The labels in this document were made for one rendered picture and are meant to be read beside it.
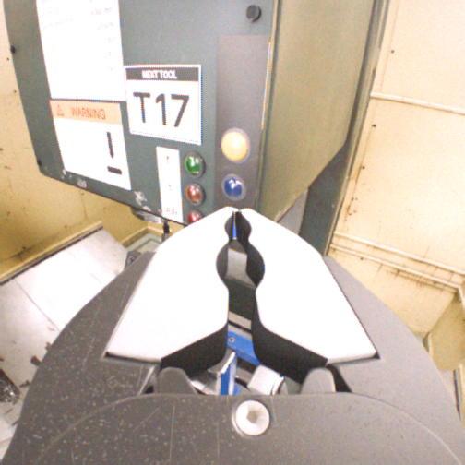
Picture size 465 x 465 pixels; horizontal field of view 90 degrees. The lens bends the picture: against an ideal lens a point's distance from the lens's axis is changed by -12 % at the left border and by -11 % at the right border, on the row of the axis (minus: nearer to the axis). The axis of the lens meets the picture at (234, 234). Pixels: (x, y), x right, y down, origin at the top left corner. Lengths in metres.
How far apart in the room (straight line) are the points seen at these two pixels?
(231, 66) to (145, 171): 0.16
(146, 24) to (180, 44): 0.05
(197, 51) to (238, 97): 0.06
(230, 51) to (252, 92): 0.04
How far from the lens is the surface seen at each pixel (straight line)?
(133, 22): 0.32
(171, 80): 0.28
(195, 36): 0.27
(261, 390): 0.61
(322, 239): 1.03
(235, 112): 0.24
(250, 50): 0.24
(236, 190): 0.25
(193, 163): 0.27
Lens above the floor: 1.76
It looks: 33 degrees down
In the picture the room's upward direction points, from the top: 3 degrees clockwise
